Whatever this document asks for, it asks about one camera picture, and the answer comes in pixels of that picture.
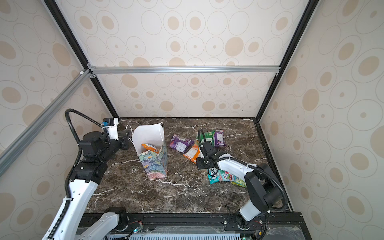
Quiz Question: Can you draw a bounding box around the orange snack bag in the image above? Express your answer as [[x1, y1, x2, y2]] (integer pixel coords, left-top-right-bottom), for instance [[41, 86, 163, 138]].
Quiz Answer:
[[142, 144, 160, 154], [184, 144, 201, 164]]

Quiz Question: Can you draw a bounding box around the small purple candy bag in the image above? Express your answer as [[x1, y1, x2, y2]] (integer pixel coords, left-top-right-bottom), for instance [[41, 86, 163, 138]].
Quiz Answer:
[[169, 134, 195, 154]]

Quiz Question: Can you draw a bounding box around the green snack bag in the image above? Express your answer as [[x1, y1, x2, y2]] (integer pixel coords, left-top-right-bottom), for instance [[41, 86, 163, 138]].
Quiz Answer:
[[196, 130, 216, 147]]

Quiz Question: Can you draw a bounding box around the white paper bag colourful print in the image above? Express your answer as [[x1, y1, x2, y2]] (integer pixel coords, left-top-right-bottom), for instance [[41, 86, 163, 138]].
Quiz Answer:
[[132, 123, 168, 180]]

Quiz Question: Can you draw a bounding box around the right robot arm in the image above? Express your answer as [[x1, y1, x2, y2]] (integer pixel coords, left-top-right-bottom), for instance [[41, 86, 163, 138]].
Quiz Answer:
[[197, 142, 288, 225]]

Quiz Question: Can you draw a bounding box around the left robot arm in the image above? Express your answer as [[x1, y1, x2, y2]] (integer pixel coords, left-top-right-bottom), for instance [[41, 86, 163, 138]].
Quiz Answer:
[[43, 131, 133, 240]]

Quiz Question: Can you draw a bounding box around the teal spring candy bag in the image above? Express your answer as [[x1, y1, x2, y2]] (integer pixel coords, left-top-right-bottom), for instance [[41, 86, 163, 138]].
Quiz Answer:
[[208, 168, 235, 185]]

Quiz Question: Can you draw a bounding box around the purple berries candy bag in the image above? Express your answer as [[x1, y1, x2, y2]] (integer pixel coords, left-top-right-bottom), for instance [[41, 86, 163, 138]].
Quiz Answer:
[[214, 130, 227, 148]]

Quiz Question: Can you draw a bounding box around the yellow green candy bag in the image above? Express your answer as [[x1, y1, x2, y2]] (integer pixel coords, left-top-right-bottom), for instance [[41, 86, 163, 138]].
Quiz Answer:
[[231, 176, 247, 188]]

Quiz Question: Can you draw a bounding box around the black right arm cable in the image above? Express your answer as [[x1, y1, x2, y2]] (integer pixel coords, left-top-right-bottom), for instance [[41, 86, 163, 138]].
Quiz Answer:
[[197, 128, 289, 240]]

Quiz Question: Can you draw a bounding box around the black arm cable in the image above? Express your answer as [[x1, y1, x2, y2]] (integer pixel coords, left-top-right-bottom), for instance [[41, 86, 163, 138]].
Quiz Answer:
[[44, 108, 104, 240], [197, 128, 289, 240]]

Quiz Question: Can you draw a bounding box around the horizontal aluminium rail back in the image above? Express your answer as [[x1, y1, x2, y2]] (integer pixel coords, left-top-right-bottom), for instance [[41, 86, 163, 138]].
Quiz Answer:
[[91, 66, 280, 74]]

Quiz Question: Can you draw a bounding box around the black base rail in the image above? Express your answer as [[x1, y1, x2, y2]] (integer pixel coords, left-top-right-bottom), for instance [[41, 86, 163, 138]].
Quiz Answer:
[[103, 213, 311, 240]]

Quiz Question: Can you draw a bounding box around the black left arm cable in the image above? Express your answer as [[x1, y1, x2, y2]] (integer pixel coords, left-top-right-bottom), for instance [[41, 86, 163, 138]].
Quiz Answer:
[[44, 108, 104, 240]]

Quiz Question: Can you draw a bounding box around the aluminium rail left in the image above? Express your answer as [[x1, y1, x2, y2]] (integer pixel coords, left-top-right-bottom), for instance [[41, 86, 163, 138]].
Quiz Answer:
[[1, 70, 91, 175]]

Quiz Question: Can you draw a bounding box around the black vertical frame post left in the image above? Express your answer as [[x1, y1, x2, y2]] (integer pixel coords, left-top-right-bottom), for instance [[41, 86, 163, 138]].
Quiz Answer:
[[43, 0, 120, 119]]

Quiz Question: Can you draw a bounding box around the black vertical frame post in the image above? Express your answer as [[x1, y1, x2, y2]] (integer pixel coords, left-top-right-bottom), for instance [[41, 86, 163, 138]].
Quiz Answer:
[[43, 0, 120, 119], [256, 0, 319, 123]]

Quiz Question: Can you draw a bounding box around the black vertical frame post right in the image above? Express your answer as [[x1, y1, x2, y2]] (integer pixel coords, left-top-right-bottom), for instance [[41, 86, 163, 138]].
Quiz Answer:
[[256, 0, 319, 123]]

